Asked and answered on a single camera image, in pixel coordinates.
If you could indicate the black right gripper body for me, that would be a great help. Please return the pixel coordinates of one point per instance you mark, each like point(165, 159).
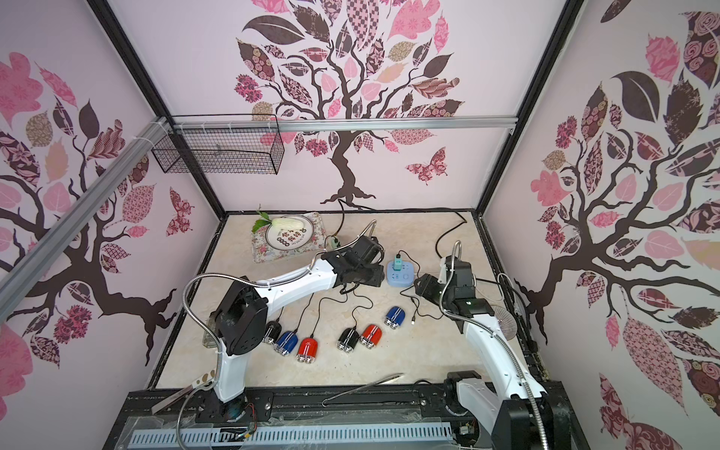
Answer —
point(430, 286)

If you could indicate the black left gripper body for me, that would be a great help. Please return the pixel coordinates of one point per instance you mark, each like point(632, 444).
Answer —
point(370, 275)

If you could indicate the blue shaver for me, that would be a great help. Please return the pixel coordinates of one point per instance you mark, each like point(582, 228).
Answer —
point(286, 343)
point(395, 317)

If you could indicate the red shaver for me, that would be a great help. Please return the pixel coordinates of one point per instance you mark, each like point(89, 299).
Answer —
point(371, 336)
point(307, 350)

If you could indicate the black shaver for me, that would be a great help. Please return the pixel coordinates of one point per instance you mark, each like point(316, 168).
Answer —
point(272, 332)
point(348, 340)

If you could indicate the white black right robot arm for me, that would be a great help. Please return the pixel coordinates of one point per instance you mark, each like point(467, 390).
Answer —
point(512, 406)

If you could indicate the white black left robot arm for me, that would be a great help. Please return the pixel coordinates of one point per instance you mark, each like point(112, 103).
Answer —
point(241, 317)

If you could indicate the white power strip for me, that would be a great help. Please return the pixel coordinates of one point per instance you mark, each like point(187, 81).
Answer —
point(333, 242)

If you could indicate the light blue round socket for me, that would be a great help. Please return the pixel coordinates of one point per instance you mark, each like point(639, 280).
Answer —
point(400, 276)

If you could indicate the white patterned plate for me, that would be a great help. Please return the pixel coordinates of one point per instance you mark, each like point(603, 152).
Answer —
point(284, 240)

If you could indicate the white flower with leaves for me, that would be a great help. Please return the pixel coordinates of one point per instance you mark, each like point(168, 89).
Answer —
point(283, 223)

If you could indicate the floral placemat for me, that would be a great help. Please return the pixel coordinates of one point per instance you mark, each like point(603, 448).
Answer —
point(262, 253)

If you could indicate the glass spice jar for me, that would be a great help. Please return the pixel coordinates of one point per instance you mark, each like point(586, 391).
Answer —
point(209, 340)

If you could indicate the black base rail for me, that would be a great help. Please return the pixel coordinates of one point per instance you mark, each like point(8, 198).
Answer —
point(298, 402)

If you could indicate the aluminium rail back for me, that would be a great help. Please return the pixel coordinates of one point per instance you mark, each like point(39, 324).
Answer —
point(461, 122)

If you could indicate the aluminium rail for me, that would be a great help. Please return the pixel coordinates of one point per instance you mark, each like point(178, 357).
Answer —
point(26, 274)
point(461, 122)

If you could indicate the black wire basket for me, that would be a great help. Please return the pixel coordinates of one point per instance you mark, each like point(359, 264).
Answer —
point(221, 144)

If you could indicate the white slotted cable duct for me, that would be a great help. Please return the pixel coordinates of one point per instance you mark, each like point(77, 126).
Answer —
point(226, 437)

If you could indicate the aluminium rail left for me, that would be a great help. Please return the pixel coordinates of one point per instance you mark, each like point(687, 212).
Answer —
point(26, 274)

